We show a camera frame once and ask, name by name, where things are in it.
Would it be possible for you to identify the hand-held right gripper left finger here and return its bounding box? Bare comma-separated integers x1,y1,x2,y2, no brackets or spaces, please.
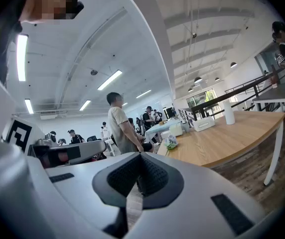
28,152,141,239

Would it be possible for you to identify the white tissue box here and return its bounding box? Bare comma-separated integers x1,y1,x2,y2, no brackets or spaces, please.
193,116,216,132

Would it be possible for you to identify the white table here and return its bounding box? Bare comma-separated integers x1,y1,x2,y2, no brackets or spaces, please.
144,119,180,144

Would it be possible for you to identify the large glass window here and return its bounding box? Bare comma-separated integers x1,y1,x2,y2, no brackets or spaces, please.
186,88,217,108

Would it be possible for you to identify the black head-mounted camera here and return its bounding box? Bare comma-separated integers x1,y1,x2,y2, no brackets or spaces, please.
69,0,85,20

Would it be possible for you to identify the ceiling tube light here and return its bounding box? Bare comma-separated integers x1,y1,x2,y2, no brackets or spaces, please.
16,33,29,82
24,98,35,115
79,99,92,112
135,89,152,99
97,69,123,91

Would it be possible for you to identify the white vase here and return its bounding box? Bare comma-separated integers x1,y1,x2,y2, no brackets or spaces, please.
223,101,235,125

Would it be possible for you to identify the person's head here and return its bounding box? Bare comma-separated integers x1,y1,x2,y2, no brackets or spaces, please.
19,0,79,24

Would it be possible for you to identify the wooden table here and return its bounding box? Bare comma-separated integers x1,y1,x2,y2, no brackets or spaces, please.
156,110,285,186

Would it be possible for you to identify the dark grey table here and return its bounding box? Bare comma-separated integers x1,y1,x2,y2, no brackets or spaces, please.
253,81,285,155

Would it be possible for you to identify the person's black shirt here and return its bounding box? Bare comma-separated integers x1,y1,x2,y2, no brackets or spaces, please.
0,0,25,87

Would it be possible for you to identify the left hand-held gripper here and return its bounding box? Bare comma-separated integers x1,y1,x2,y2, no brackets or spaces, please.
1,116,107,168

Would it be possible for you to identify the black metal railing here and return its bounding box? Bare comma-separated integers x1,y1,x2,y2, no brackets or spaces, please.
177,67,285,121

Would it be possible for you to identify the cream storage box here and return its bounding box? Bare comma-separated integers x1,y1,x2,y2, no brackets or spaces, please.
168,122,184,137

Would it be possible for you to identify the blue flowers bouquet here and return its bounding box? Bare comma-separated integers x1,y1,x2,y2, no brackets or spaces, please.
163,134,178,151

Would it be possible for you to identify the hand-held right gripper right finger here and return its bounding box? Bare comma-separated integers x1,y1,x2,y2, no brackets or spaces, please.
129,152,280,239

